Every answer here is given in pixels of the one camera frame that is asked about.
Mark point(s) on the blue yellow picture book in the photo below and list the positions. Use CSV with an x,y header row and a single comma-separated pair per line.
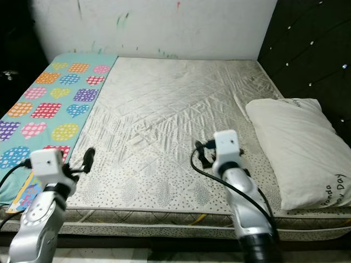
x,y
27,192

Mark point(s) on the white patterned mattress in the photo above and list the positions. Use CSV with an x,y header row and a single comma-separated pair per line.
x,y
170,109

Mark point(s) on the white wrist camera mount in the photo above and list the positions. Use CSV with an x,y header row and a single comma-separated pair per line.
x,y
227,143
45,163

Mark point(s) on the white printed pillow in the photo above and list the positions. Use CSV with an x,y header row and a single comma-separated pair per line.
x,y
296,142

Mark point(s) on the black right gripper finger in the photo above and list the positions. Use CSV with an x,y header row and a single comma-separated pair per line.
x,y
199,147

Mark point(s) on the black tufted headboard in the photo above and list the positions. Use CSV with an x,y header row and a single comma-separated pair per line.
x,y
318,44

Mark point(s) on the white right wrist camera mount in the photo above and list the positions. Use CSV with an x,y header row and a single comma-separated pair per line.
x,y
227,143

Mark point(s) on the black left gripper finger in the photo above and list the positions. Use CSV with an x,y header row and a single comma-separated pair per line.
x,y
89,156

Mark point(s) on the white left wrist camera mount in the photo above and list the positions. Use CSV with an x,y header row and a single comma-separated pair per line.
x,y
45,163

